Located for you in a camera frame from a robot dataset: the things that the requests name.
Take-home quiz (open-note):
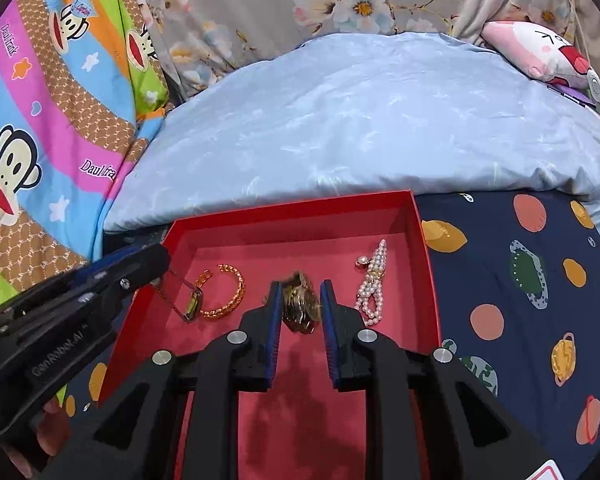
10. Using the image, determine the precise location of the white round charger puck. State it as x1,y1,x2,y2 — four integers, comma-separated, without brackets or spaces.
584,67,600,112

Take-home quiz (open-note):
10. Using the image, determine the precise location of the pink cartoon plush pillow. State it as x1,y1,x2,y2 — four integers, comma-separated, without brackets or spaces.
480,20,594,92

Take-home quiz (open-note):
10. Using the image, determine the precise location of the colourful cartoon monkey blanket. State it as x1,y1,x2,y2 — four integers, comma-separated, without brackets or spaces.
0,0,170,313

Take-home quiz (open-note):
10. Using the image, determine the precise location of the grey floral cloth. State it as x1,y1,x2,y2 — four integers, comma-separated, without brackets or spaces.
114,0,600,103

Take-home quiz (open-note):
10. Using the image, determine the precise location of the person's left hand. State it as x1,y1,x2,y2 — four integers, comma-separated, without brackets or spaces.
0,399,73,480

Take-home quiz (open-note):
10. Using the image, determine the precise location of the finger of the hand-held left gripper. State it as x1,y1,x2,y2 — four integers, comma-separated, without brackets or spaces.
0,244,172,333
10,247,150,313

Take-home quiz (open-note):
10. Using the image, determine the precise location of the brown hair claw clip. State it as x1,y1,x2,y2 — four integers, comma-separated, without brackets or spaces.
280,270,324,336

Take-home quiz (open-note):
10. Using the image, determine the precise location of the white card with red edge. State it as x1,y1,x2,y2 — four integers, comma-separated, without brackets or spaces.
522,457,569,480

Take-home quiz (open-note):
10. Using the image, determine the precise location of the gold twisted open bangle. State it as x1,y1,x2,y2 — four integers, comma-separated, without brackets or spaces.
196,263,246,321

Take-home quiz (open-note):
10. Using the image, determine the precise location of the light blue quilt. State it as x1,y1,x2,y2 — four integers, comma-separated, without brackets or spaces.
102,32,600,235

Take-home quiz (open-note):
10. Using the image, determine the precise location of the purple flat packet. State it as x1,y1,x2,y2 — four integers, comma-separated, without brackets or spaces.
547,82,599,109

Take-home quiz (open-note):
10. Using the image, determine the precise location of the gold necklace with rectangular pendant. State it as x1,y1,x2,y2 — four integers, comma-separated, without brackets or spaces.
150,267,205,325

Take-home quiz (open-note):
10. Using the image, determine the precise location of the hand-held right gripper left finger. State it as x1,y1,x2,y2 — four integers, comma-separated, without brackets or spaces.
45,280,284,480

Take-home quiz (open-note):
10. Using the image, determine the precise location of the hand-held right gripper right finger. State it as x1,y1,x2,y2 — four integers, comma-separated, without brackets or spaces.
319,279,557,480

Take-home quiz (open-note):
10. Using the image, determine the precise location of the white pearl multi-strand bracelet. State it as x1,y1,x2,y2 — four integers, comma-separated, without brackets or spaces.
354,239,389,327

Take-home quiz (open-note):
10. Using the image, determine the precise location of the red cardboard box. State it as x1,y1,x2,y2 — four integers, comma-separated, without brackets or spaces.
97,190,443,480

